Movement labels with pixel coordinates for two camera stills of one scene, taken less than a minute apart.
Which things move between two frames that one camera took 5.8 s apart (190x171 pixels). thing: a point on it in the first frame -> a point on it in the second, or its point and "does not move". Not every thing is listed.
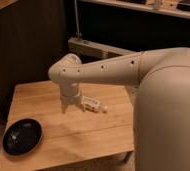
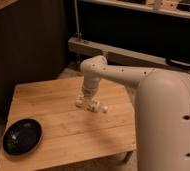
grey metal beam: [80, 46] does not move
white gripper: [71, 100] -> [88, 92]
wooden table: [73, 135] does not move
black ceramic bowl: [22, 136] does not move
